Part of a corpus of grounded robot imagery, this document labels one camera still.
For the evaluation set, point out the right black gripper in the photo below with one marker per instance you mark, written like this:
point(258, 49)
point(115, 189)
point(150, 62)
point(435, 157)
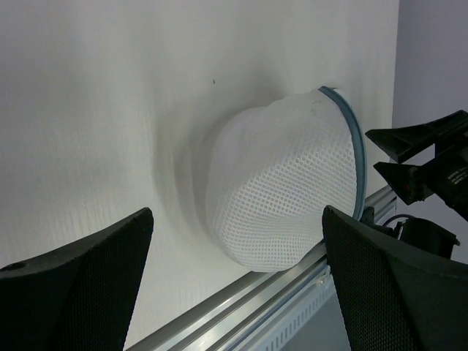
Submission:
point(445, 175)

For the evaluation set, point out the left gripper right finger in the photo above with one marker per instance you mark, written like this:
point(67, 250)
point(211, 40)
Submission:
point(394, 296)

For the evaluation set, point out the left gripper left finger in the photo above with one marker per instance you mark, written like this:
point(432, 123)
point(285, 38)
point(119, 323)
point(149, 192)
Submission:
point(80, 296)

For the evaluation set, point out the white mesh blue-trim laundry bag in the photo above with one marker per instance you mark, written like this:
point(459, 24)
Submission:
point(273, 170)

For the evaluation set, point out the white slotted cable duct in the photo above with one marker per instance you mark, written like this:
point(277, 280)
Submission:
point(275, 331)

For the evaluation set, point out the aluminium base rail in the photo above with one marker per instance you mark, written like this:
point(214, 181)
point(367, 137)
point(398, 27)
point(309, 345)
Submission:
point(227, 318)

